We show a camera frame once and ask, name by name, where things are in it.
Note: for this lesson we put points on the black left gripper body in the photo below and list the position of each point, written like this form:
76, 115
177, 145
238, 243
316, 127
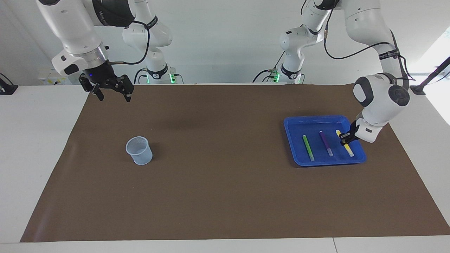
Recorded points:
354, 130

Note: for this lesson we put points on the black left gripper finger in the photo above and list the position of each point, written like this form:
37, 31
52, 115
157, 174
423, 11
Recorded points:
352, 139
344, 138

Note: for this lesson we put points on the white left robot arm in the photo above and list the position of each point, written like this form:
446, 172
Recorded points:
383, 102

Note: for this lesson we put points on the yellow marker pen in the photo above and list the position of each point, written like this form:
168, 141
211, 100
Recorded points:
349, 150

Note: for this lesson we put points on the purple marker pen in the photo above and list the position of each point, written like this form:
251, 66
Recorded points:
326, 143

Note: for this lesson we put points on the blue plastic tray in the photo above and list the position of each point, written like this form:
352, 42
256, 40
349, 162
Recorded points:
323, 158

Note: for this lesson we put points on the translucent plastic cup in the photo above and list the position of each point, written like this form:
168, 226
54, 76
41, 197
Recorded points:
140, 154

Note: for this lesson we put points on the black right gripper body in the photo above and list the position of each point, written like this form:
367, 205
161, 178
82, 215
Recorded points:
102, 75

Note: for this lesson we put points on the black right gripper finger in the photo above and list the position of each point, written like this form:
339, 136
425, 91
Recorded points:
88, 84
127, 88

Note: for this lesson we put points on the brown table mat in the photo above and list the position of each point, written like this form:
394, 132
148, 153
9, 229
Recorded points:
225, 196

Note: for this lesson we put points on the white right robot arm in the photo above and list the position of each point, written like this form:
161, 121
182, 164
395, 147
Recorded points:
74, 31

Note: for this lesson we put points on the black table clamp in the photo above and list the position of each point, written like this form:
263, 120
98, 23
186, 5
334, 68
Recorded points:
7, 88

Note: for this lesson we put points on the green marker pen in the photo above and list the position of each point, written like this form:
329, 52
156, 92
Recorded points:
308, 148

